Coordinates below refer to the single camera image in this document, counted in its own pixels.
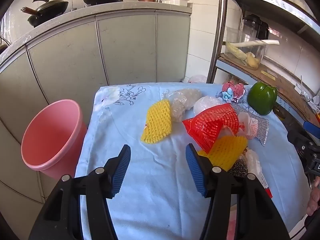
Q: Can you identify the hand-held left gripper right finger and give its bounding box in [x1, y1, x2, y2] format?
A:
[185, 143, 290, 240]

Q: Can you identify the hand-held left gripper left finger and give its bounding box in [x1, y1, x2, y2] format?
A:
[29, 144, 132, 240]

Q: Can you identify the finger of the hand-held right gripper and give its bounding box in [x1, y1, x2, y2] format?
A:
[303, 121, 320, 139]

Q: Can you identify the yellow foam fruit net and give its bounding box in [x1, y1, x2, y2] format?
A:
[197, 135, 248, 172]
[141, 99, 173, 145]

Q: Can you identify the steel wool scrubber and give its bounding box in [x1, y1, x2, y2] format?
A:
[229, 155, 248, 178]

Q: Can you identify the red mesh bag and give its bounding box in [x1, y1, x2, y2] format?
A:
[182, 103, 242, 155]

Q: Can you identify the pink plastic bucket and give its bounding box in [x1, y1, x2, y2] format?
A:
[21, 99, 88, 179]

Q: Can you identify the person's right hand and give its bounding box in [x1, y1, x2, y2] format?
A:
[307, 177, 320, 217]

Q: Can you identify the light blue floral cloth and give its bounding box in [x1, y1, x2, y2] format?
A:
[74, 82, 312, 240]

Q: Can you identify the green bell pepper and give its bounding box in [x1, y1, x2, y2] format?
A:
[247, 82, 278, 116]

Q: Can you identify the brown cardboard sheet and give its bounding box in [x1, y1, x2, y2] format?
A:
[219, 53, 320, 128]

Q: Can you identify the white red printed wrapper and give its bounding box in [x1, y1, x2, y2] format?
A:
[237, 112, 260, 140]

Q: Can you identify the white plastic bag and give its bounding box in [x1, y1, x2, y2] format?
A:
[193, 95, 227, 115]

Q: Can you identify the clear bubble wrap bag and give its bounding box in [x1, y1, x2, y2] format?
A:
[162, 88, 203, 123]

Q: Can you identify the crumpled floral paper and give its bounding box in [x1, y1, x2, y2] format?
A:
[222, 81, 245, 103]

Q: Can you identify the ginger root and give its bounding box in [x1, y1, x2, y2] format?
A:
[246, 52, 260, 69]

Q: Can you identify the white leek stalk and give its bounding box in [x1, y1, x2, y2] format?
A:
[234, 40, 280, 48]

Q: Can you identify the corn cob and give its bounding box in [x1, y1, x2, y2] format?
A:
[226, 42, 248, 60]

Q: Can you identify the black blender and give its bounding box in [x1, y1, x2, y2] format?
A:
[240, 14, 270, 42]

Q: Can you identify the clear plastic container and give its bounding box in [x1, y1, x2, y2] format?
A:
[224, 27, 267, 69]

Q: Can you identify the grey kitchen cabinet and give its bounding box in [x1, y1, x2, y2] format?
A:
[0, 1, 193, 205]

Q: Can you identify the metal shelf rack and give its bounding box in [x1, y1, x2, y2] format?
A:
[206, 0, 320, 130]

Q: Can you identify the white plastic container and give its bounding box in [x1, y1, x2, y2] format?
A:
[161, 0, 190, 6]

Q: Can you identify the dark wok lid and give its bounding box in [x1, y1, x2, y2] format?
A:
[32, 0, 67, 12]

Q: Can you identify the black wok with wooden handle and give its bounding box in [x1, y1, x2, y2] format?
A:
[21, 2, 69, 28]

